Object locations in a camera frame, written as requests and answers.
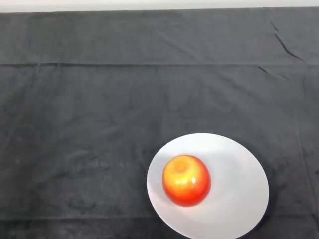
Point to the red and yellow apple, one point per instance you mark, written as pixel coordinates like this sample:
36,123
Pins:
187,181

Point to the white round plate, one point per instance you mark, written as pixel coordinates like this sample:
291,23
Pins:
236,186

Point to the black cloth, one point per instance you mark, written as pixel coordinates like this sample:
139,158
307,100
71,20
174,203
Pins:
99,99

